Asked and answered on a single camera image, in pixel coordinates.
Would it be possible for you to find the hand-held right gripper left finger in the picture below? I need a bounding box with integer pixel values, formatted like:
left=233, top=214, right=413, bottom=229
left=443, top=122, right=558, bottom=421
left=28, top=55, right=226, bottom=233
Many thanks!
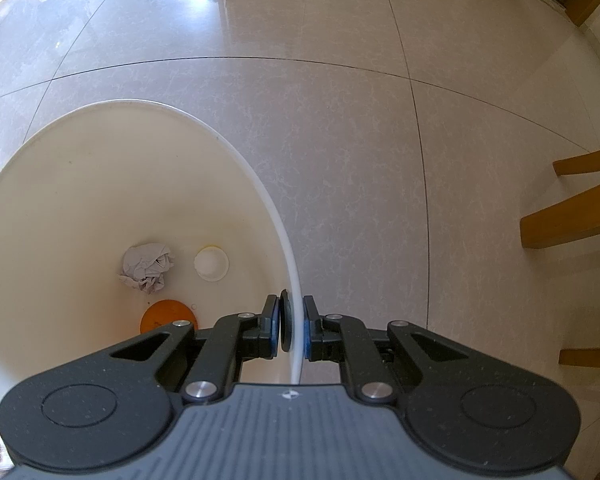
left=97, top=294, right=281, bottom=403

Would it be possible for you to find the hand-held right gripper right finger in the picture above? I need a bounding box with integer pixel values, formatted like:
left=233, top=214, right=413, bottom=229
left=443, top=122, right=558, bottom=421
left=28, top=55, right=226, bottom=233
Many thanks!
left=302, top=295, right=481, bottom=406

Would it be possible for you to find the small white cup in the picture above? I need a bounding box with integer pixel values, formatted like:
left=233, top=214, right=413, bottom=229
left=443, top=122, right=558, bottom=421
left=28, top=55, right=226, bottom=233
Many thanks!
left=193, top=246, right=230, bottom=282

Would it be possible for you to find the grey tissue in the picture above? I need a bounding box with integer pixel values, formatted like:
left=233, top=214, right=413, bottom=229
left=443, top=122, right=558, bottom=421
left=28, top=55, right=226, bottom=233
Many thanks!
left=118, top=242, right=176, bottom=295

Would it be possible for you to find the white plastic trash bin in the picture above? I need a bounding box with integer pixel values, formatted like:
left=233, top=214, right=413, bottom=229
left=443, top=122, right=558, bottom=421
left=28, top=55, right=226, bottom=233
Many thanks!
left=0, top=99, right=305, bottom=403

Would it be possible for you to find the wooden chair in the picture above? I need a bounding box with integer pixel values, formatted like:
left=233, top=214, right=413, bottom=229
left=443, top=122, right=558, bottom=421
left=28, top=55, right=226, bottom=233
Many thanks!
left=520, top=144, right=600, bottom=480

